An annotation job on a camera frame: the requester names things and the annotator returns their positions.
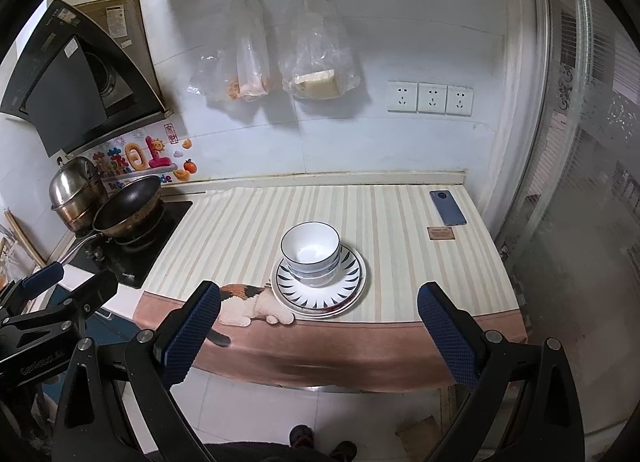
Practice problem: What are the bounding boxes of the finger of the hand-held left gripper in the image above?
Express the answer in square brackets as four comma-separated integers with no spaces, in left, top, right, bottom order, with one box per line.
[75,269,119,315]
[20,262,66,299]

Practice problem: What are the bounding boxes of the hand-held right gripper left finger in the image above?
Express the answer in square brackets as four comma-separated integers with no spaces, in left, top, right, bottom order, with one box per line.
[52,281,223,462]

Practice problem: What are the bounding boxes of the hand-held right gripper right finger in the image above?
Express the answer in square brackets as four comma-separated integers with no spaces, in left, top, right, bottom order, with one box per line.
[417,282,586,462]

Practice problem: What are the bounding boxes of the blue leaf pattern plate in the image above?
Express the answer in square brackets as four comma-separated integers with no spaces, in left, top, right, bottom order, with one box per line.
[272,244,367,315]

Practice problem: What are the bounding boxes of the white bowl with black rim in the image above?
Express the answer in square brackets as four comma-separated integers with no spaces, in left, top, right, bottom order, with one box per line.
[280,222,342,275]

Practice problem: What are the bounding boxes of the wooden stick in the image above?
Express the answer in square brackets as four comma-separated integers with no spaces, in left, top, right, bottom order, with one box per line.
[4,209,46,267]

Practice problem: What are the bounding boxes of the black gas stove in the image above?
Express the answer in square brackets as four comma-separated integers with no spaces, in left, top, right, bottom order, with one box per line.
[75,199,193,290]

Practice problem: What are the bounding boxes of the striped beige tablecloth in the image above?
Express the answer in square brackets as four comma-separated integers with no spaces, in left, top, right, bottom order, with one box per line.
[132,182,528,390]

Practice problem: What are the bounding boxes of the black frying pan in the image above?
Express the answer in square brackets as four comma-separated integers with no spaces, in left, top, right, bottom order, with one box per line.
[60,176,163,263]

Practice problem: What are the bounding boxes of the stainless steel steamer pot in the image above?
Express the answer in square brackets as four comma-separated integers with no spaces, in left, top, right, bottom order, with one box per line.
[48,157,108,233]

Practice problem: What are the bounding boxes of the cardboard piece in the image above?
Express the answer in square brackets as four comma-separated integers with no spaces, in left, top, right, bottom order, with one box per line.
[395,416,443,453]

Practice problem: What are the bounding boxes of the blue smartphone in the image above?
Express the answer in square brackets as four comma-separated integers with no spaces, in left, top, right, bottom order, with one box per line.
[429,189,467,227]

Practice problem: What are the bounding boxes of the frosted glass sliding door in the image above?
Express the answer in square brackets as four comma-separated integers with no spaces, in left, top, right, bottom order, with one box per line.
[500,0,640,443]

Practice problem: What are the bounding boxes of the black range hood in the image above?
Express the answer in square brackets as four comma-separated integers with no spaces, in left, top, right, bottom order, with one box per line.
[0,0,168,157]

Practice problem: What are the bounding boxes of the clear plastic bag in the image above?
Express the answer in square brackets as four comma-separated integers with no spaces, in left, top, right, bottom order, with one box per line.
[277,0,362,101]
[234,0,281,102]
[187,49,241,102]

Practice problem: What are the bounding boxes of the white food block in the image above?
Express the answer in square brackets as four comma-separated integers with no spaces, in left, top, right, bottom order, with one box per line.
[292,69,346,100]

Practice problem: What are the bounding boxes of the colourful wall stickers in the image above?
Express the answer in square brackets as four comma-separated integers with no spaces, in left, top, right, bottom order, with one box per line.
[92,124,198,187]

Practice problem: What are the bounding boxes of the white wall outlet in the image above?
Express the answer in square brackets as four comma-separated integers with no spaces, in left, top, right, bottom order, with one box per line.
[446,85,473,117]
[417,82,447,115]
[387,80,418,113]

